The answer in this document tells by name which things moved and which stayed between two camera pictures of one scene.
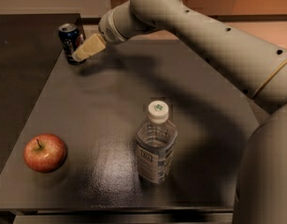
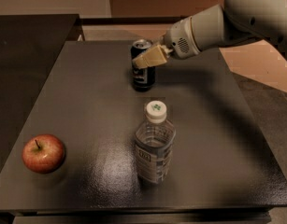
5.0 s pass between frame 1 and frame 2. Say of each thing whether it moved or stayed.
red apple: stayed
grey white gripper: moved
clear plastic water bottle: stayed
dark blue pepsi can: moved
